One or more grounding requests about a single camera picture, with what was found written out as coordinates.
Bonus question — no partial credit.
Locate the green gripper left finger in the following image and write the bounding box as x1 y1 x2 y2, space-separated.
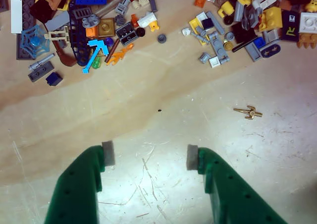
44 140 116 224

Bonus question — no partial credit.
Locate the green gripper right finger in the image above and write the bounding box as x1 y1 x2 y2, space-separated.
187 144 288 224

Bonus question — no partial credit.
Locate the gold Lego weapon piece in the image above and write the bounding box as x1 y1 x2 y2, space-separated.
233 106 263 120

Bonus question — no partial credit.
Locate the dark blue small Lego slope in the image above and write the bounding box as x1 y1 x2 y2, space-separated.
45 71 63 87

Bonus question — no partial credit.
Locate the dark grey small Lego plate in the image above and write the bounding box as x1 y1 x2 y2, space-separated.
27 61 55 83

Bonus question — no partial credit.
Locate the green transparent round Lego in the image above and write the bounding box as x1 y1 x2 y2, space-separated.
92 56 103 70

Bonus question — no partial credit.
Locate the brown curved Lego piece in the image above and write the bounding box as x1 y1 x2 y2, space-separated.
53 39 78 67

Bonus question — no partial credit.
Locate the grey Lego cylinder tool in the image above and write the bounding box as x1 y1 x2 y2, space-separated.
28 53 55 71

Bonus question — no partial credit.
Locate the white small Lego tile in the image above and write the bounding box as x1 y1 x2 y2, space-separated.
209 56 221 68

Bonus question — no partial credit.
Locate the orange Lego flame piece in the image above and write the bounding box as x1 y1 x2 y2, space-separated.
106 43 135 66

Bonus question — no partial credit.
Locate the grey small Lego clip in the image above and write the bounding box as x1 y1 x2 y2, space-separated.
199 52 211 64

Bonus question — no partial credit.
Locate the reddish brown Lego bar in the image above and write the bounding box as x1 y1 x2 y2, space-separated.
104 38 120 63

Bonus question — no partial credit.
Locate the light blue Lego pickaxe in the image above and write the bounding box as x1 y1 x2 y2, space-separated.
82 39 110 74

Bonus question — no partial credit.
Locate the grey Lego tile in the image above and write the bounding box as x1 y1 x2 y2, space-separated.
245 42 263 62

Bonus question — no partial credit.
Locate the dark blue oval Lego piece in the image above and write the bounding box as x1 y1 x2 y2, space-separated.
260 44 282 58

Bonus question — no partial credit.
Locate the black Lego bar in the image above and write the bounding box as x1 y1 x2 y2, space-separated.
232 37 260 53

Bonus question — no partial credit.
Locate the translucent blue Lego spider web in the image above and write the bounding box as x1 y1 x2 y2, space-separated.
20 24 52 59

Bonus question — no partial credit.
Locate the tan Lego fence piece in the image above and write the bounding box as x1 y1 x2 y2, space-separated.
44 25 70 42

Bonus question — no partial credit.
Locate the orange small Lego brick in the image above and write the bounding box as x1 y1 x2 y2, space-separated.
85 25 100 39

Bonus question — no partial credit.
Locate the dark grey Lego brick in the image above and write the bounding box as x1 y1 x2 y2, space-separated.
115 22 138 46

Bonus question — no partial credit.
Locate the dark gold square Lego tile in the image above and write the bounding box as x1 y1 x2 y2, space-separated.
98 18 116 38

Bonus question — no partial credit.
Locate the grey round Lego plate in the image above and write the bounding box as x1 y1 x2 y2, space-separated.
82 13 100 28

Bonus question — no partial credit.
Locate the gold Lego claw piece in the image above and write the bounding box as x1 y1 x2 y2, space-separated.
296 33 317 49

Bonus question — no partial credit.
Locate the yellow Lego plate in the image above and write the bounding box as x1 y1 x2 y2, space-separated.
188 17 210 46

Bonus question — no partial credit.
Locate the black printed Lego tile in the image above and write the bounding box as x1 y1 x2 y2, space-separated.
280 10 301 43

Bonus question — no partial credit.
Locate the yellow Lego brick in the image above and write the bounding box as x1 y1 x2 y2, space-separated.
259 6 283 33

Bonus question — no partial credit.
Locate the dark grey long Lego plate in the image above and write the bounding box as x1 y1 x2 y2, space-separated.
16 0 38 60

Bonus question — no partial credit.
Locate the white long Lego tile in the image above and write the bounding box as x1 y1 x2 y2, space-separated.
10 0 23 34

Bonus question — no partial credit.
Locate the white square Lego plate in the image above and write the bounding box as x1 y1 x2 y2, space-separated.
299 12 317 34

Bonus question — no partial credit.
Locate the yellow Lego mug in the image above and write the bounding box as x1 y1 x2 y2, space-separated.
217 0 235 18

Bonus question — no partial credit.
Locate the dark blue Lego arch frame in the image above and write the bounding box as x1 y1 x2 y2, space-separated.
68 0 100 66

